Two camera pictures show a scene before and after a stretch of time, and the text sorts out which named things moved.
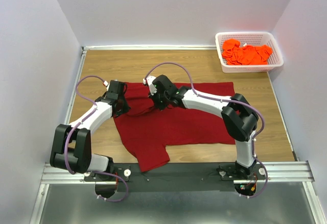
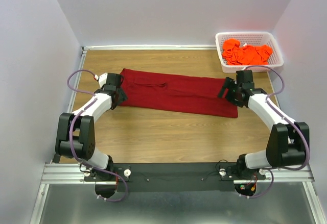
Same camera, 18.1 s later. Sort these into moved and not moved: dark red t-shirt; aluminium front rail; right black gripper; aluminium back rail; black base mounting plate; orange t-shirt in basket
Moved: right black gripper; dark red t-shirt
Not moved: aluminium back rail; black base mounting plate; aluminium front rail; orange t-shirt in basket
